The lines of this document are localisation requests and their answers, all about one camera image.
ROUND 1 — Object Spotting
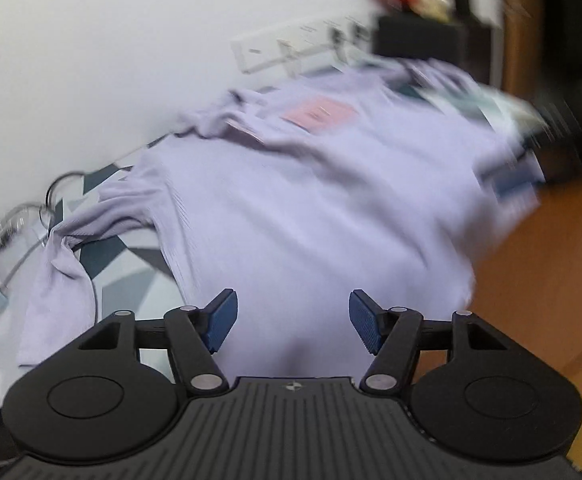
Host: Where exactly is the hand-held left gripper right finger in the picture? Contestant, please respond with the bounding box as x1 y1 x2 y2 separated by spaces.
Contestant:
347 288 517 397

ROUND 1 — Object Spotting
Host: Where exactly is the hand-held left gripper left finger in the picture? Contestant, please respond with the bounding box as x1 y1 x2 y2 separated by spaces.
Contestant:
68 288 239 397

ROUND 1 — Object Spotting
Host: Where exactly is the lavender sweatshirt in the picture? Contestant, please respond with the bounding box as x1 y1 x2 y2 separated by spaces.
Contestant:
17 57 539 378

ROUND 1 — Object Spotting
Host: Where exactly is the geometric patterned tablecloth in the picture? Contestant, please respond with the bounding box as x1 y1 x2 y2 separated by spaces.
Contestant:
0 55 547 426

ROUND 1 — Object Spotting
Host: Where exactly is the white power socket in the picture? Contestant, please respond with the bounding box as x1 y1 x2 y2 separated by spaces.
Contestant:
326 17 354 56
348 15 378 53
301 22 334 61

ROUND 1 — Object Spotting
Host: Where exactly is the black storage box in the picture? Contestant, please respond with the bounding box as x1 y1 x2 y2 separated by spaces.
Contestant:
373 15 496 88

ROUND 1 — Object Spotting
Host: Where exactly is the beige network cable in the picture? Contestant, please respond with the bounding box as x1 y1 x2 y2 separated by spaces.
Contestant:
278 40 302 78

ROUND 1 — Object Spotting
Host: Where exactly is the white network wall plate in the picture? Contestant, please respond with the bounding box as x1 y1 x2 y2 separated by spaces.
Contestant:
273 29 309 68

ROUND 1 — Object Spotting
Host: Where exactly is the wooden door frame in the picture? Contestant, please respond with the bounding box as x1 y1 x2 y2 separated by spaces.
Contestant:
500 0 544 98

